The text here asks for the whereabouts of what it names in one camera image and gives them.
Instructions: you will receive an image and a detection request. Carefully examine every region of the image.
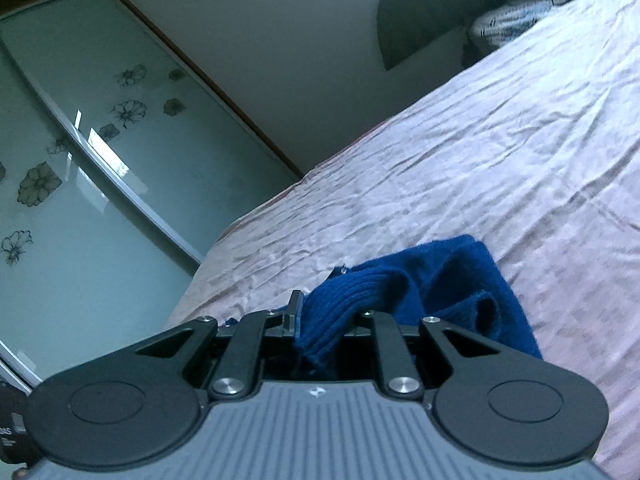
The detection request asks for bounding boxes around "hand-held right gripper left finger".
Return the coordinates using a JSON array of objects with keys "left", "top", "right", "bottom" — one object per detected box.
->
[{"left": 127, "top": 290, "right": 306, "bottom": 401}]

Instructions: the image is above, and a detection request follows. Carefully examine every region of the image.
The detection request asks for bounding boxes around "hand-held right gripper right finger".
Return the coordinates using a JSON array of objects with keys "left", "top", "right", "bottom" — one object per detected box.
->
[{"left": 350, "top": 310, "right": 506, "bottom": 400}]

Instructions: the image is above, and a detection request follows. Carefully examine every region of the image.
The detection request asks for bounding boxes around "blue beaded sweater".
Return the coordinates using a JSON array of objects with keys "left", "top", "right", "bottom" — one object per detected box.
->
[{"left": 295, "top": 234, "right": 543, "bottom": 381}]

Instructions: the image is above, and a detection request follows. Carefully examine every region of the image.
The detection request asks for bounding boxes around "bed with pink sheet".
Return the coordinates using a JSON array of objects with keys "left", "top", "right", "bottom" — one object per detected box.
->
[{"left": 160, "top": 0, "right": 640, "bottom": 480}]

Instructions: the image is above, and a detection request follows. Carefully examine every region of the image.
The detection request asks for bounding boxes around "dark curved headboard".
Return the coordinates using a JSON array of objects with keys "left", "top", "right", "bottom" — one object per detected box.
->
[{"left": 377, "top": 0, "right": 606, "bottom": 71}]

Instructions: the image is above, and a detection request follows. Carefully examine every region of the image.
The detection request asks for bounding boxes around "patterned grey pillow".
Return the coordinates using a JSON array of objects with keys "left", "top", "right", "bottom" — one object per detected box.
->
[{"left": 462, "top": 0, "right": 608, "bottom": 66}]

